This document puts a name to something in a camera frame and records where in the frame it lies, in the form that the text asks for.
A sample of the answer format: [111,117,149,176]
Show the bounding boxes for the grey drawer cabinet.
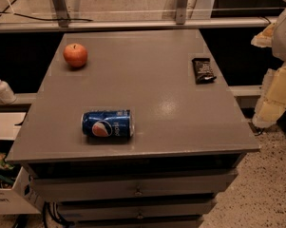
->
[8,30,258,228]

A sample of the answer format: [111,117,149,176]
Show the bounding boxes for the black snack bar wrapper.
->
[192,58,217,85]

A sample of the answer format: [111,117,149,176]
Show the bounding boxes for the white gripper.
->
[251,9,286,128]

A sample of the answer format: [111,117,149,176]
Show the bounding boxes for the metal frame rail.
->
[0,0,286,32]

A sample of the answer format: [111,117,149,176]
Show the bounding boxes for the black cable on floor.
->
[0,0,94,23]

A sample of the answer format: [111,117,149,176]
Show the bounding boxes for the white pump dispenser bottle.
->
[0,79,16,104]

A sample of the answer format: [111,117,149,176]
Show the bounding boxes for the blue pepsi can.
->
[82,109,134,138]

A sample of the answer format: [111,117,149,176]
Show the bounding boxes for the white cardboard box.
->
[0,112,44,215]

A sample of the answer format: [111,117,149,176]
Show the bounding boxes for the red apple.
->
[63,43,87,67]

